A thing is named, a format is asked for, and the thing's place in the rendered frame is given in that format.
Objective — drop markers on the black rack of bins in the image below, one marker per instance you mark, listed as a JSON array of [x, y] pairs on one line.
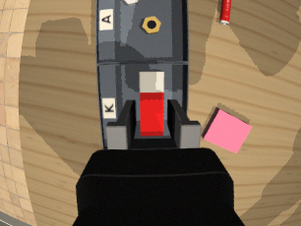
[[120, 24]]

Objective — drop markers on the gold hex nut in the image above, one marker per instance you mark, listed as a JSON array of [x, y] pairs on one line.
[[151, 25]]

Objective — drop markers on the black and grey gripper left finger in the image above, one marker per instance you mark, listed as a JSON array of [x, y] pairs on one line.
[[117, 132]]

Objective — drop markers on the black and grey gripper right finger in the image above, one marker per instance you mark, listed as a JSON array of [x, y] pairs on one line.
[[186, 133]]

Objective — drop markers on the red and white eraser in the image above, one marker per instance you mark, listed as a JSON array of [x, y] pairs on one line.
[[151, 102]]

